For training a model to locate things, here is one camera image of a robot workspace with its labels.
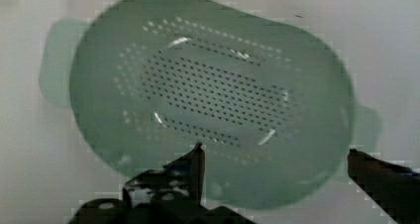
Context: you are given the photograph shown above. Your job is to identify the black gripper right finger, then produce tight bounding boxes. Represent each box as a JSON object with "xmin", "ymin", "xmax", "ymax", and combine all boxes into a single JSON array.
[{"xmin": 347, "ymin": 149, "xmax": 420, "ymax": 224}]

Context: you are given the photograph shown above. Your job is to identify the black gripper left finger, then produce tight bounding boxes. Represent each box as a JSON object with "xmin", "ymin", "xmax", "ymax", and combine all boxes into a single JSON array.
[{"xmin": 122, "ymin": 142, "xmax": 205, "ymax": 207}]

